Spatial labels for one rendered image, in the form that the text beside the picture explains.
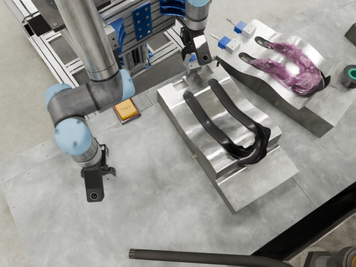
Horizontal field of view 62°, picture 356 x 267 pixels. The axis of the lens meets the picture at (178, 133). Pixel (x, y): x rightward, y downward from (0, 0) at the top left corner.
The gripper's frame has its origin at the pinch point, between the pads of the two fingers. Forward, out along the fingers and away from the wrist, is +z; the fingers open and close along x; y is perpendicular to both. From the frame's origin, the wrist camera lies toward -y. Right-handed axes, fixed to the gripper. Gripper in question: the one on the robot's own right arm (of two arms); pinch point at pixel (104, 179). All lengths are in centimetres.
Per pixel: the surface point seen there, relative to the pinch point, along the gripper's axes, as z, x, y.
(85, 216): 4.5, 7.2, -10.7
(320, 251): 1, -66, -29
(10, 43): 85, 86, 136
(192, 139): -4.8, -30.6, 9.4
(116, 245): 4.5, -2.9, -20.5
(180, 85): -1.7, -29.3, 32.8
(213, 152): -8.7, -36.1, 2.8
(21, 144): 85, 71, 52
